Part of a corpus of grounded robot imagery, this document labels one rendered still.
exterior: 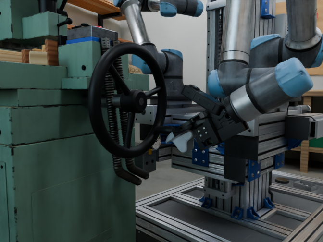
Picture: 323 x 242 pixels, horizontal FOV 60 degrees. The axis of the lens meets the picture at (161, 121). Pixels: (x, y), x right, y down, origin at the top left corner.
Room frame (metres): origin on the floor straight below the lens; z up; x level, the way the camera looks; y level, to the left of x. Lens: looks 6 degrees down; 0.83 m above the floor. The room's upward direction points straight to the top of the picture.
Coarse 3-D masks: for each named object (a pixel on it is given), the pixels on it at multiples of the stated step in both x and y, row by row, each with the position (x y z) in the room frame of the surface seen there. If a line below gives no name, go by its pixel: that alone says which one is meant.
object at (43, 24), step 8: (32, 16) 0.88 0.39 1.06; (40, 16) 0.86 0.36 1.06; (48, 16) 0.84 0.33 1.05; (56, 16) 0.87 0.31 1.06; (64, 16) 0.89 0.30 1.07; (24, 24) 0.91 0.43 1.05; (32, 24) 0.88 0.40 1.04; (40, 24) 0.86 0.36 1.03; (48, 24) 0.84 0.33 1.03; (56, 24) 0.86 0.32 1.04; (24, 32) 0.91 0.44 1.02; (32, 32) 0.89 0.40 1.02; (40, 32) 0.86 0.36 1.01; (48, 32) 0.84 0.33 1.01; (56, 32) 0.86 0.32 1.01; (64, 32) 0.89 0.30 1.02; (32, 40) 0.92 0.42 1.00; (40, 40) 0.92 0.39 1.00; (56, 40) 0.92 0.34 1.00
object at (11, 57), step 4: (0, 52) 0.76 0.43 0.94; (0, 56) 0.76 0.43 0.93; (4, 56) 0.77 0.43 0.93; (8, 56) 0.78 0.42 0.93; (12, 56) 0.79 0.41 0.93; (16, 56) 0.80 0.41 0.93; (20, 56) 0.81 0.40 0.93; (0, 60) 0.76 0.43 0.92; (4, 60) 0.77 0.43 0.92; (8, 60) 0.78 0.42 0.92; (12, 60) 0.79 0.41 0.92; (16, 60) 0.80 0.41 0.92; (20, 60) 0.81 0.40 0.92
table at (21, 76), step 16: (0, 64) 0.61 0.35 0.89; (16, 64) 0.64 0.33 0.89; (32, 64) 0.67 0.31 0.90; (0, 80) 0.61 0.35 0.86; (16, 80) 0.64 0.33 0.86; (32, 80) 0.67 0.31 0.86; (48, 80) 0.71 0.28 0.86; (64, 80) 0.73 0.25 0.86; (80, 80) 0.70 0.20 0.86; (112, 80) 0.76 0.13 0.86; (128, 80) 0.82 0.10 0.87; (144, 80) 1.04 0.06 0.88
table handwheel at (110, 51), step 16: (112, 48) 0.64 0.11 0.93; (128, 48) 0.67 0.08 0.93; (144, 48) 0.73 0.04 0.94; (96, 64) 0.61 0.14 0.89; (112, 64) 0.64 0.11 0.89; (96, 80) 0.59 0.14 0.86; (160, 80) 0.79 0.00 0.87; (96, 96) 0.59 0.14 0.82; (128, 96) 0.68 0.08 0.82; (144, 96) 0.71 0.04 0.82; (160, 96) 0.80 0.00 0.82; (96, 112) 0.59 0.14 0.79; (128, 112) 0.70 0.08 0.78; (160, 112) 0.80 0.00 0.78; (96, 128) 0.59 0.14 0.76; (128, 128) 0.69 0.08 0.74; (112, 144) 0.62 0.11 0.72; (128, 144) 0.68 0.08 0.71; (144, 144) 0.73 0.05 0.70
